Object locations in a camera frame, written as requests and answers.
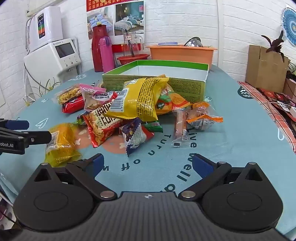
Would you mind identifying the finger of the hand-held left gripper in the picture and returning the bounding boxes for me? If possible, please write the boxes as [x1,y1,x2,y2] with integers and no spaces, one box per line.
[0,119,30,134]
[20,130,52,148]

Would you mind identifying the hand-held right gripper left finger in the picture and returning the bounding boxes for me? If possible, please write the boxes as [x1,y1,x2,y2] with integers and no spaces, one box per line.
[31,153,118,201]

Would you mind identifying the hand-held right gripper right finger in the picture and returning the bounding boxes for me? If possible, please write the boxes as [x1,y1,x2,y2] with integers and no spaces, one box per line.
[178,153,270,201]

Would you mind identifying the small yellow snack packet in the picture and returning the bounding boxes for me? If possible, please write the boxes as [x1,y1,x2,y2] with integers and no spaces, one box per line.
[45,123,82,168]

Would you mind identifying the red striped peanut snack packet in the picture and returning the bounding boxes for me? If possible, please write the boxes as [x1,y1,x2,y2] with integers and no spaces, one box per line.
[83,102,123,148]

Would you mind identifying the clear sausage packet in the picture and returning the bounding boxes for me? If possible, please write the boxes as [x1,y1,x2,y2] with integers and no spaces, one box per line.
[173,109,189,148]

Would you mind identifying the red checker-edged snack packet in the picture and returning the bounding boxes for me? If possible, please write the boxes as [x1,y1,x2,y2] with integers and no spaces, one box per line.
[61,95,85,114]

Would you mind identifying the dark blue zigzag-edged packet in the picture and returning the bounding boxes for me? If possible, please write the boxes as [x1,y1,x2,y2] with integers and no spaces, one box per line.
[119,118,155,158]

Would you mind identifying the orange-edged clear snack packet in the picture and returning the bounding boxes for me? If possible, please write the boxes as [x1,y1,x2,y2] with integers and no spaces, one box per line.
[186,101,224,131]

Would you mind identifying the clear noodle snack packet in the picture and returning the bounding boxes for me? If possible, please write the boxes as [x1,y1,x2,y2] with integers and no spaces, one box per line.
[54,84,82,105]

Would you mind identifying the green snack packet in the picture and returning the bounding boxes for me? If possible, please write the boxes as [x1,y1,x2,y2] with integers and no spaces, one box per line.
[144,121,164,133]

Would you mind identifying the pink snack packet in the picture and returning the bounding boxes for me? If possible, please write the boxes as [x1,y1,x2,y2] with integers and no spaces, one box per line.
[79,84,118,111]

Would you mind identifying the orange fruit-print snack packet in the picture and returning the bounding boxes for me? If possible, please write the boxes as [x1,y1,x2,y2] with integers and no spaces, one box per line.
[154,84,193,116]

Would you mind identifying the green cardboard box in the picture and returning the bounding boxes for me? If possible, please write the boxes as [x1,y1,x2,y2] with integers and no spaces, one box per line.
[102,60,209,103]

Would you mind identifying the large yellow snack bag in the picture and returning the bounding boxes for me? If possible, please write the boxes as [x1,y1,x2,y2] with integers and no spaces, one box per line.
[103,77,170,122]

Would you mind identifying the blue printed tablecloth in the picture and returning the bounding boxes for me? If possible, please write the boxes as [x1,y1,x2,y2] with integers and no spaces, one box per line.
[0,64,296,234]

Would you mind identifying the green plant stems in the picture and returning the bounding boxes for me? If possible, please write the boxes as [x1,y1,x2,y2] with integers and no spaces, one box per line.
[23,77,62,107]

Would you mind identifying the white machine with screen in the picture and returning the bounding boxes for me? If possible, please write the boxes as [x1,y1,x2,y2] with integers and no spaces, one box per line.
[23,38,82,81]

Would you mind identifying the red plaid cloth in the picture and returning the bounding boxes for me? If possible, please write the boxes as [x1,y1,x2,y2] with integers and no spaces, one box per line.
[238,81,296,153]

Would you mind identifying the red thermos jug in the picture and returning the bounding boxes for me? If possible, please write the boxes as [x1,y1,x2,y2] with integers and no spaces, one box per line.
[91,23,110,73]

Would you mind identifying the pink bottle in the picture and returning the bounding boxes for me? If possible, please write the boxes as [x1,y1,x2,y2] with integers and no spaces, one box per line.
[99,36,115,73]

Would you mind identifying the red plastic basin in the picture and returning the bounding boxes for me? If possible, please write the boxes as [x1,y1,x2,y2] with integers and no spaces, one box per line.
[116,54,150,68]

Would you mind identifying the orange plastic basin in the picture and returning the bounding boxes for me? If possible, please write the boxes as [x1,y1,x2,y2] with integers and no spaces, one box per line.
[146,44,218,66]

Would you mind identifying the large cardboard box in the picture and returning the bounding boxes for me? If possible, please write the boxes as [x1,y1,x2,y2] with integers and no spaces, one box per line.
[245,44,290,93]

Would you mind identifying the small cardboard box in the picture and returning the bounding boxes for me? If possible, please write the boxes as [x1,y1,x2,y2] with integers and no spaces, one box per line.
[283,78,296,102]

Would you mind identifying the glass pitcher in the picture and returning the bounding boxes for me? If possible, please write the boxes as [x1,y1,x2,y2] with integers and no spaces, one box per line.
[122,32,144,57]

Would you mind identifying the metal bowl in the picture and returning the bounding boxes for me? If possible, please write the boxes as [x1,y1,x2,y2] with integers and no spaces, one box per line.
[184,37,203,47]

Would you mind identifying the purple-leaved plant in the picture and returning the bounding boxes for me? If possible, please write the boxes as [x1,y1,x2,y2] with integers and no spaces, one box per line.
[261,30,285,63]

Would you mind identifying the white wall water purifier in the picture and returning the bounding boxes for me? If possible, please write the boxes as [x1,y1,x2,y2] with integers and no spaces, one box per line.
[26,6,64,52]

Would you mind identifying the wall poster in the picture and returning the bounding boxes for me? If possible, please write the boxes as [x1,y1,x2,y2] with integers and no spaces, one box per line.
[86,0,146,45]

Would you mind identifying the blue round wall decoration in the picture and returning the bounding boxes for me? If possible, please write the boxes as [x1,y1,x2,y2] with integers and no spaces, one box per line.
[281,7,296,45]

